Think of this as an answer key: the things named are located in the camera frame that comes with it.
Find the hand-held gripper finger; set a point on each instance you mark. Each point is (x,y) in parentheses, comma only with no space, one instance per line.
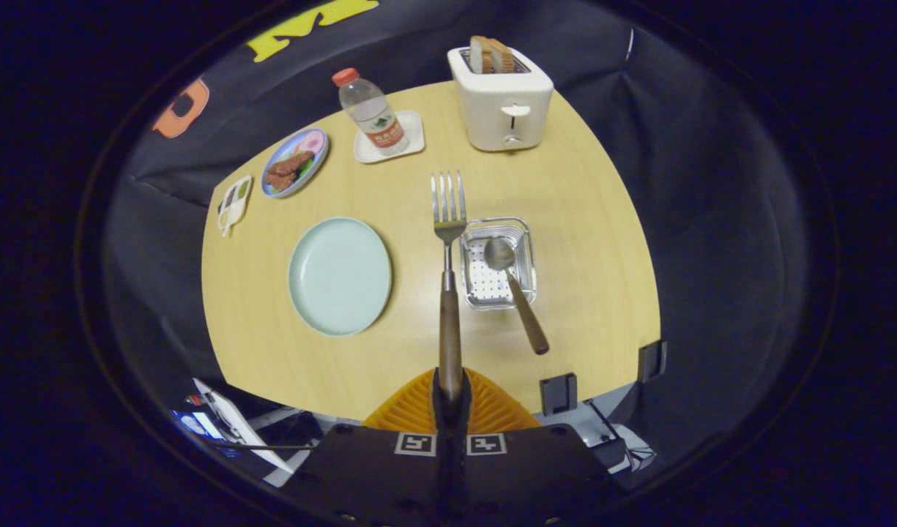
(443,468)
(460,468)

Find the clear water bottle red cap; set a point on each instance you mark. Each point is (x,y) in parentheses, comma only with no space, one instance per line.
(373,113)

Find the white square coaster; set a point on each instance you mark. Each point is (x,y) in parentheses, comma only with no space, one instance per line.
(415,132)

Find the white divided sauce dish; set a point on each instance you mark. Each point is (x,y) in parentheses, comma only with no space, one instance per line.
(234,205)

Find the white toaster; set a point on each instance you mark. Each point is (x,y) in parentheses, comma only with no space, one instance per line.
(503,102)

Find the blue plate with food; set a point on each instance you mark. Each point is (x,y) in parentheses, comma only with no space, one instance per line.
(293,165)

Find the toast slice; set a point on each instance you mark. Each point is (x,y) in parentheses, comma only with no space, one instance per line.
(501,57)
(479,55)

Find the clear perforated plastic basket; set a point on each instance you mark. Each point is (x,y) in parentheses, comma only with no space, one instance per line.
(485,282)

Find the black table clamp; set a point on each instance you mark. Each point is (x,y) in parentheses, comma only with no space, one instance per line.
(652,361)
(558,395)

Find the black backdrop cloth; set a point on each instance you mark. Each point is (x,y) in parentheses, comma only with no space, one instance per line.
(712,219)

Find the laptop screen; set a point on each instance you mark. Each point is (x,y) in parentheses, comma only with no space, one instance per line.
(199,426)

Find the light green plate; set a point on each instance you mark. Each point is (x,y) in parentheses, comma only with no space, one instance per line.
(338,277)

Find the white panel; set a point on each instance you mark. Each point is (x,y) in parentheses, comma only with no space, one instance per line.
(250,435)

